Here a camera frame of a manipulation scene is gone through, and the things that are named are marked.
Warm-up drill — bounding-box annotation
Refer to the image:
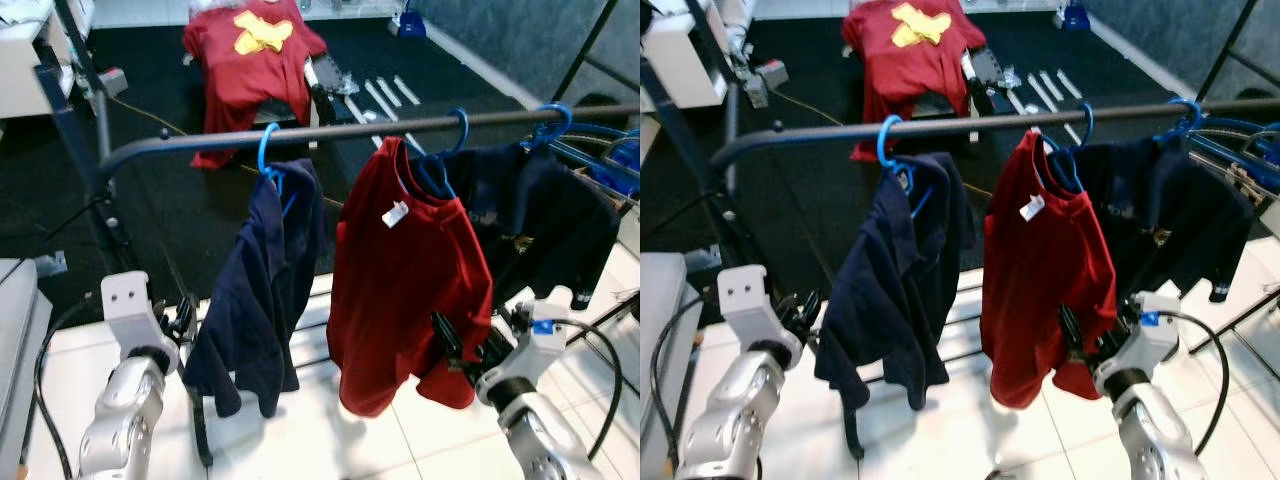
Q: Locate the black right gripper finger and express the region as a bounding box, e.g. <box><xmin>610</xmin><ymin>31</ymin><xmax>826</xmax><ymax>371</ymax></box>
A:
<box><xmin>432</xmin><ymin>312</ymin><xmax>466</xmax><ymax>373</ymax></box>
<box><xmin>1058</xmin><ymin>304</ymin><xmax>1089</xmax><ymax>356</ymax></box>

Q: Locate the navy t-shirt with gold logo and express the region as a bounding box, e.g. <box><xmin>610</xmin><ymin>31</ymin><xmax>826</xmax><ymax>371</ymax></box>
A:
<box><xmin>1075</xmin><ymin>135</ymin><xmax>1256</xmax><ymax>304</ymax></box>
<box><xmin>440</xmin><ymin>143</ymin><xmax>621</xmax><ymax>311</ymax></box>

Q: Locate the red t-shirt with white tag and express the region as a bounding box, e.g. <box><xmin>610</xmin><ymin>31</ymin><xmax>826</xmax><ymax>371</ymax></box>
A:
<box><xmin>327</xmin><ymin>136</ymin><xmax>494</xmax><ymax>418</ymax></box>
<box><xmin>980</xmin><ymin>130</ymin><xmax>1118</xmax><ymax>411</ymax></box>

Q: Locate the plain dark navy t-shirt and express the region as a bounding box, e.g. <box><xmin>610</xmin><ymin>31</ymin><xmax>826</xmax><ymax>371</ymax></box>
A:
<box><xmin>182</xmin><ymin>158</ymin><xmax>329</xmax><ymax>419</ymax></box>
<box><xmin>815</xmin><ymin>152</ymin><xmax>976</xmax><ymax>413</ymax></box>

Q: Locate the black metal clothes rack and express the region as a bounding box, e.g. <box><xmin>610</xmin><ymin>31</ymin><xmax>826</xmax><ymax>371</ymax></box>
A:
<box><xmin>40</xmin><ymin>100</ymin><xmax>640</xmax><ymax>469</ymax></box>
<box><xmin>690</xmin><ymin>95</ymin><xmax>1280</xmax><ymax>461</ymax></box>

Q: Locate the red t-shirt with yellow print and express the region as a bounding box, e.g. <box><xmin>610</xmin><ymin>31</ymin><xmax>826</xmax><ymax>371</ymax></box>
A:
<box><xmin>842</xmin><ymin>0</ymin><xmax>986</xmax><ymax>163</ymax></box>
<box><xmin>182</xmin><ymin>0</ymin><xmax>329</xmax><ymax>171</ymax></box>

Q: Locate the white cabinet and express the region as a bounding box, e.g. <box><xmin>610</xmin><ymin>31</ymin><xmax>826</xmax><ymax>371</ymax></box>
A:
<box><xmin>0</xmin><ymin>0</ymin><xmax>96</xmax><ymax>119</ymax></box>
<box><xmin>642</xmin><ymin>0</ymin><xmax>756</xmax><ymax>111</ymax></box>

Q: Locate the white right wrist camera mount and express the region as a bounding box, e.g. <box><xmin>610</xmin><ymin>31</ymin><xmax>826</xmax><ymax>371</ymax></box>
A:
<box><xmin>1100</xmin><ymin>292</ymin><xmax>1183</xmax><ymax>376</ymax></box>
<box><xmin>505</xmin><ymin>298</ymin><xmax>573</xmax><ymax>381</ymax></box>

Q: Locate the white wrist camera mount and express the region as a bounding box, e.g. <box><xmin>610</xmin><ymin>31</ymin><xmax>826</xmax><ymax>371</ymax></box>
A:
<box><xmin>100</xmin><ymin>270</ymin><xmax>181</xmax><ymax>351</ymax></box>
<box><xmin>718</xmin><ymin>263</ymin><xmax>804</xmax><ymax>346</ymax></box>
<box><xmin>1100</xmin><ymin>292</ymin><xmax>1183</xmax><ymax>376</ymax></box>
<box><xmin>505</xmin><ymin>298</ymin><xmax>573</xmax><ymax>381</ymax></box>

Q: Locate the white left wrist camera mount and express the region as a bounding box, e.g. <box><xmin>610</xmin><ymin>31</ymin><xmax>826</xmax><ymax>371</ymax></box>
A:
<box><xmin>718</xmin><ymin>263</ymin><xmax>804</xmax><ymax>346</ymax></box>
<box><xmin>100</xmin><ymin>270</ymin><xmax>181</xmax><ymax>351</ymax></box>

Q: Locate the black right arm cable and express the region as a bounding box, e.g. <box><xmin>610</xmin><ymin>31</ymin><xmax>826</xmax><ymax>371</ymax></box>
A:
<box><xmin>1155</xmin><ymin>310</ymin><xmax>1231</xmax><ymax>458</ymax></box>
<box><xmin>545</xmin><ymin>318</ymin><xmax>624</xmax><ymax>463</ymax></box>

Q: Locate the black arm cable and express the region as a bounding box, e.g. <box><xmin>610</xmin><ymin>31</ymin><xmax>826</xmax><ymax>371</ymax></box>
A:
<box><xmin>1155</xmin><ymin>310</ymin><xmax>1231</xmax><ymax>458</ymax></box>
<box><xmin>33</xmin><ymin>293</ymin><xmax>96</xmax><ymax>480</ymax></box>
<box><xmin>650</xmin><ymin>295</ymin><xmax>706</xmax><ymax>471</ymax></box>
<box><xmin>545</xmin><ymin>318</ymin><xmax>624</xmax><ymax>463</ymax></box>

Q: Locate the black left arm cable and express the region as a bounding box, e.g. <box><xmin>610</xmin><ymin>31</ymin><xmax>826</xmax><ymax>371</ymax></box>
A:
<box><xmin>33</xmin><ymin>293</ymin><xmax>96</xmax><ymax>480</ymax></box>
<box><xmin>650</xmin><ymin>295</ymin><xmax>706</xmax><ymax>471</ymax></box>

